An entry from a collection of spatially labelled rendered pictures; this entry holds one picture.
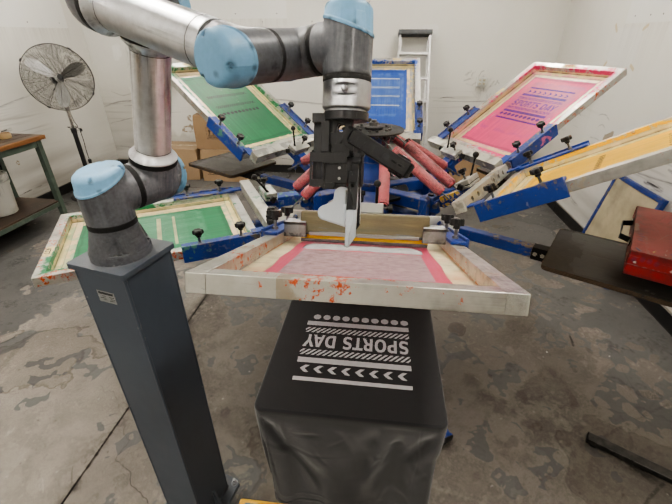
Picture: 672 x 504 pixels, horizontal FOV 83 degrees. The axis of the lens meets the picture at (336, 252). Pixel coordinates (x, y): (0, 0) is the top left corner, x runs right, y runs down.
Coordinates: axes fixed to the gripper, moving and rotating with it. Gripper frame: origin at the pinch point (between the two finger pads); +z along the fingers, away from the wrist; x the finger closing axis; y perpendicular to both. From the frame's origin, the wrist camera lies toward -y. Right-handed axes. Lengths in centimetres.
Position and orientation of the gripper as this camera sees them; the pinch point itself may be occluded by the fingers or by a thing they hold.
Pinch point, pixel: (354, 238)
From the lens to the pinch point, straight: 64.4
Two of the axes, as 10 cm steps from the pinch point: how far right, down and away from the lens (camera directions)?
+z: -0.3, 9.8, 2.2
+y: -9.9, -0.5, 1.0
